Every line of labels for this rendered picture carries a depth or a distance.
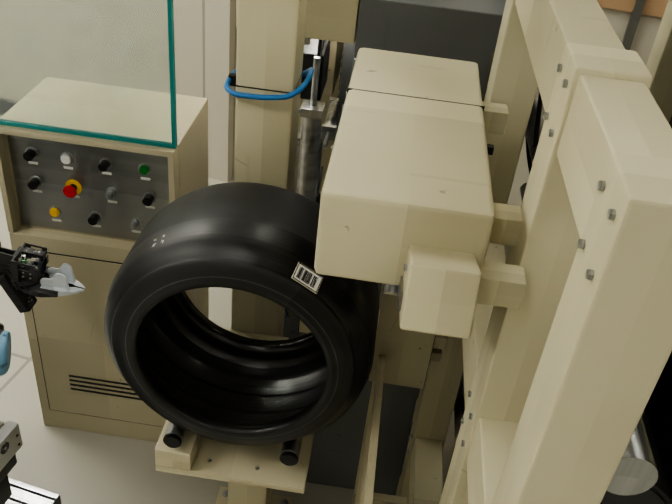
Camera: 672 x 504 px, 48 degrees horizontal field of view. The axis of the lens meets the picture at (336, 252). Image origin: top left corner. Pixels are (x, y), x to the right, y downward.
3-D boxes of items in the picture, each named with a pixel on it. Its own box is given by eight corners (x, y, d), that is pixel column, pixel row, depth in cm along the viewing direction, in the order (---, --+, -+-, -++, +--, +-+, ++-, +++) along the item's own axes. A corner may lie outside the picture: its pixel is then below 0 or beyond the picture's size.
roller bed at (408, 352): (373, 332, 218) (387, 248, 201) (425, 340, 218) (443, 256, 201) (368, 381, 202) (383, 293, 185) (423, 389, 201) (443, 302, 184)
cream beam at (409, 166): (349, 111, 165) (356, 44, 157) (465, 127, 164) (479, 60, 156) (309, 275, 115) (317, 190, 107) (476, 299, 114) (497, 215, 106)
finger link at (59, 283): (79, 282, 166) (37, 272, 165) (79, 302, 169) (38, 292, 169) (84, 273, 168) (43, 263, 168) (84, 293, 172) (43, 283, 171)
